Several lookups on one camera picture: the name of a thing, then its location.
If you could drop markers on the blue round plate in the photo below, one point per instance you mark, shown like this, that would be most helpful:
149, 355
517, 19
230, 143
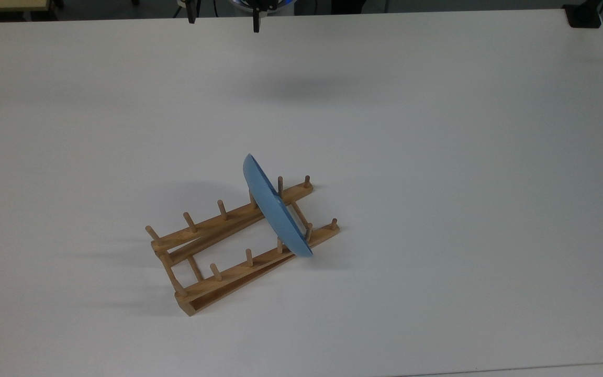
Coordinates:
275, 209

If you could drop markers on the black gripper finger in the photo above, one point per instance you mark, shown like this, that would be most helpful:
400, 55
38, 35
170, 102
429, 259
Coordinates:
191, 11
256, 21

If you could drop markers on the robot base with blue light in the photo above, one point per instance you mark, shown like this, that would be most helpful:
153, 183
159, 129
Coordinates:
238, 2

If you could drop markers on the black box at table corner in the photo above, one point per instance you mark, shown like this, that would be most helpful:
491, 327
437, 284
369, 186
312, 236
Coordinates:
583, 15

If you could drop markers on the wooden peg plate rack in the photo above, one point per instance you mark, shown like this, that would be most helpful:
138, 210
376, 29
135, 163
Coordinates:
238, 273

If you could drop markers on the light wooden side table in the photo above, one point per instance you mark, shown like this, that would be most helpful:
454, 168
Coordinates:
3, 4

